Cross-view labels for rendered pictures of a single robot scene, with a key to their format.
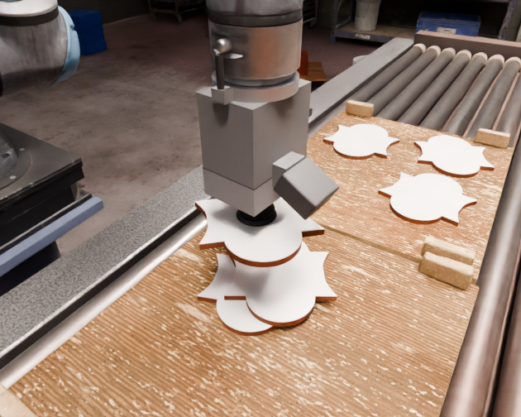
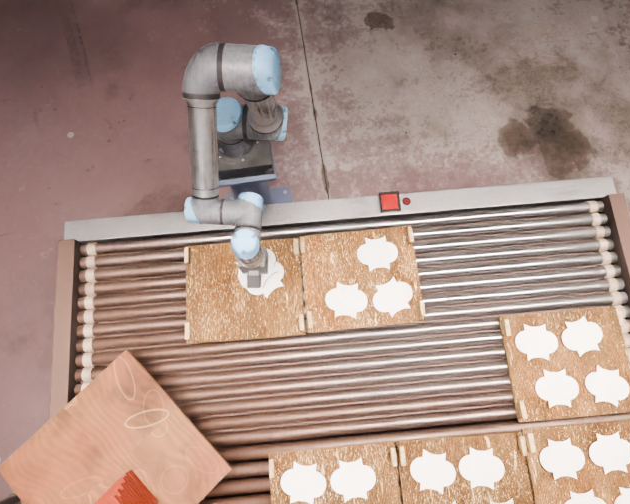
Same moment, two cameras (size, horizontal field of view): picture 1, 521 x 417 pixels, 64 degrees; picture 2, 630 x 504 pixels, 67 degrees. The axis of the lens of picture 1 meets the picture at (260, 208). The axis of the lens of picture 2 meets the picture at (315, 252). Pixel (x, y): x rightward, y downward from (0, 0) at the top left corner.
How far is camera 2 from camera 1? 1.37 m
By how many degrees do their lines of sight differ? 46
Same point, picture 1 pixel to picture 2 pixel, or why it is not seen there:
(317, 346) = (250, 302)
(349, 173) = (344, 263)
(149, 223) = (266, 217)
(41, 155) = (261, 151)
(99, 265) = not seen: hidden behind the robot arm
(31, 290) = not seen: hidden behind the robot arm
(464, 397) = (263, 343)
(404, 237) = (315, 303)
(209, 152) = not seen: hidden behind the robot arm
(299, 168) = (253, 277)
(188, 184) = (297, 208)
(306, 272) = (270, 285)
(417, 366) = (261, 328)
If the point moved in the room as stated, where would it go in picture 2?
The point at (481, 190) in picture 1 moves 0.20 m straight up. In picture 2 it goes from (369, 318) to (376, 310)
